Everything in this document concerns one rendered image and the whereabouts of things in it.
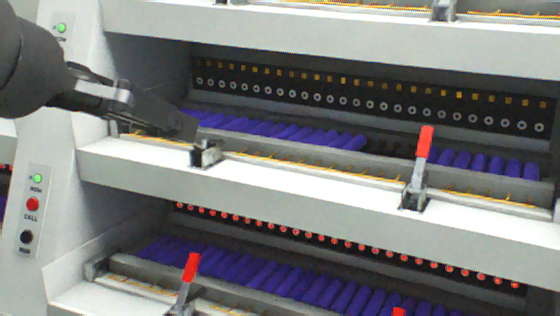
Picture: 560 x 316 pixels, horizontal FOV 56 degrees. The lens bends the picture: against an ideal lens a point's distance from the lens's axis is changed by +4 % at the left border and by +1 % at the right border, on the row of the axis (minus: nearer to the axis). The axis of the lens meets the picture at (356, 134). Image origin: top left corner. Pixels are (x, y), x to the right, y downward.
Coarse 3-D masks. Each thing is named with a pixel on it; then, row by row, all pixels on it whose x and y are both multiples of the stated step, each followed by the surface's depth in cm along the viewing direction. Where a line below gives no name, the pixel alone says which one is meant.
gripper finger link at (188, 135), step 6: (180, 114) 55; (186, 114) 56; (186, 120) 56; (192, 120) 57; (198, 120) 58; (186, 126) 56; (192, 126) 57; (162, 132) 53; (168, 132) 54; (174, 132) 55; (180, 132) 56; (186, 132) 57; (192, 132) 58; (174, 138) 55; (180, 138) 56; (186, 138) 57; (192, 138) 58; (192, 144) 58
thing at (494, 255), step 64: (128, 128) 72; (384, 128) 71; (448, 128) 68; (192, 192) 62; (256, 192) 58; (320, 192) 57; (384, 192) 57; (448, 192) 58; (448, 256) 52; (512, 256) 49
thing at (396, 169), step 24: (240, 144) 66; (264, 144) 65; (288, 144) 64; (336, 168) 62; (360, 168) 61; (384, 168) 60; (408, 168) 59; (432, 168) 58; (456, 168) 58; (480, 192) 57; (504, 192) 56; (528, 192) 55; (552, 192) 54
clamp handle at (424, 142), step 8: (424, 128) 55; (432, 128) 55; (424, 136) 55; (424, 144) 54; (416, 152) 54; (424, 152) 54; (416, 160) 54; (424, 160) 54; (416, 168) 54; (416, 176) 54; (416, 184) 54
